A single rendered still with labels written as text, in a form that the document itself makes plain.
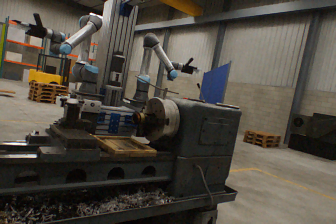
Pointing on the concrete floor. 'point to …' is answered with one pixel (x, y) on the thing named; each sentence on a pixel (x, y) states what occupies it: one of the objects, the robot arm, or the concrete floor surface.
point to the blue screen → (215, 84)
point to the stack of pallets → (46, 92)
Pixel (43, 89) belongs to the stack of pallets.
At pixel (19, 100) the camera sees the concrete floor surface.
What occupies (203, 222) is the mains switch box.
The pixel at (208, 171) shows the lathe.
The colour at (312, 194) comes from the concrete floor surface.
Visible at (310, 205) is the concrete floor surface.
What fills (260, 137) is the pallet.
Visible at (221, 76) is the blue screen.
